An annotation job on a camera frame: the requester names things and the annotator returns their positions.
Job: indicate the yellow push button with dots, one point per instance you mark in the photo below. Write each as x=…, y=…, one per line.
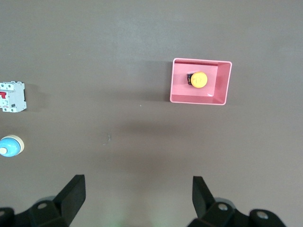
x=199, y=80

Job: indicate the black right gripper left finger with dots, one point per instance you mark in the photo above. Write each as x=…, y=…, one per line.
x=68, y=201

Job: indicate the blue call bell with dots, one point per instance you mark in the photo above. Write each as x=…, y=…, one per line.
x=10, y=145

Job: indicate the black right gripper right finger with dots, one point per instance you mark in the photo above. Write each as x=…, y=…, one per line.
x=203, y=203

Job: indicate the pink plastic box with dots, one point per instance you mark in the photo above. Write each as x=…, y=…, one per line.
x=222, y=82

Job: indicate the white circuit breaker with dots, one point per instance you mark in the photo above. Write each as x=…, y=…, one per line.
x=13, y=97

